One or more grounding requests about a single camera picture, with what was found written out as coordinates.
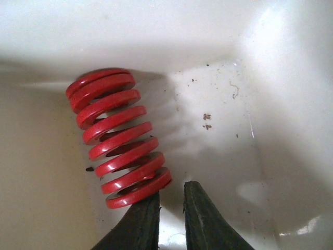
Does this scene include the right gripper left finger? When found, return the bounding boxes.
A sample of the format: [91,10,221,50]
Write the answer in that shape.
[93,193,160,250]

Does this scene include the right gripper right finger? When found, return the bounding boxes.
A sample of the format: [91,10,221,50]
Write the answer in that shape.
[183,181,253,249]

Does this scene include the red springs in tray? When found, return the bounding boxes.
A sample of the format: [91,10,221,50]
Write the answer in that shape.
[66,68,172,209]

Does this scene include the white rectangular parts tray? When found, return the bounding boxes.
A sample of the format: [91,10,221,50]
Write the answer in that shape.
[1,1,332,249]

